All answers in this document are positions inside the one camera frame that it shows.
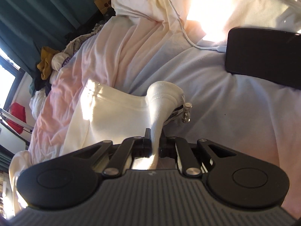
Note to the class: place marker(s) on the mustard yellow garment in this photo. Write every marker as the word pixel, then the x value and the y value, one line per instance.
pixel 44 66

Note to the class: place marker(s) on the pastel tie-dye duvet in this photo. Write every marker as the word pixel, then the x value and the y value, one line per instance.
pixel 151 40

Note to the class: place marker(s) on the black smartphone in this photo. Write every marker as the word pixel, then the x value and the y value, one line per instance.
pixel 267 54

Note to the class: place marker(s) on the white folding stand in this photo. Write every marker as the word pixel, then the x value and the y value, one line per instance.
pixel 15 134

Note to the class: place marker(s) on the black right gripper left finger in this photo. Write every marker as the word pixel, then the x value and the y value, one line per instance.
pixel 126 152

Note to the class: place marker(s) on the teal curtain right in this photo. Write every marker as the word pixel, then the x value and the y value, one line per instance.
pixel 28 25

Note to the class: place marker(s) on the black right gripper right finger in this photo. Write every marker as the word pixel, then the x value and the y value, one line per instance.
pixel 176 153

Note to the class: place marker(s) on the red cloth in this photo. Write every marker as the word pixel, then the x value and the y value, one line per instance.
pixel 19 112

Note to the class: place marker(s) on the black garment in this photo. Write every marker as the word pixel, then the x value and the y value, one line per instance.
pixel 39 84

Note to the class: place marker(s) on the black framed window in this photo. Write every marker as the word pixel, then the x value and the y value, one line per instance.
pixel 10 76

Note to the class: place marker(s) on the cream white hoodie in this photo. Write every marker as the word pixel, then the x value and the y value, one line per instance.
pixel 98 113

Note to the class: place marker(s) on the grey beige garment pile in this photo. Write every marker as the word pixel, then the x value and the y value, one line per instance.
pixel 76 43

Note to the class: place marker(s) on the white garment purple print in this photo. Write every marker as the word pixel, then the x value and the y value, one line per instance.
pixel 58 60

